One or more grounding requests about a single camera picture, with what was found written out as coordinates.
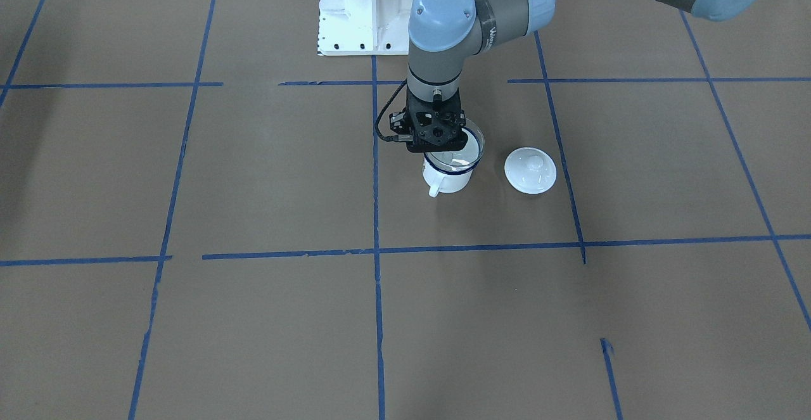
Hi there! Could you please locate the clear plastic funnel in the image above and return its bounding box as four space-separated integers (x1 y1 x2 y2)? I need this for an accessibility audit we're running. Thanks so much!
424 124 484 175

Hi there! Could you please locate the white enamel mug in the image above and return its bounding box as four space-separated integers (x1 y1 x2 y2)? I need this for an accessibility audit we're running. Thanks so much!
422 153 478 198

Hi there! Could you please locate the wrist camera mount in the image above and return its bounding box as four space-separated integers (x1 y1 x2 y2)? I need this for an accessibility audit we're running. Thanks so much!
388 91 468 153

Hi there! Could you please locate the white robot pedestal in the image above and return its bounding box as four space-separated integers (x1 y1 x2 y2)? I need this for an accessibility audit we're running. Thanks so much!
317 0 413 56

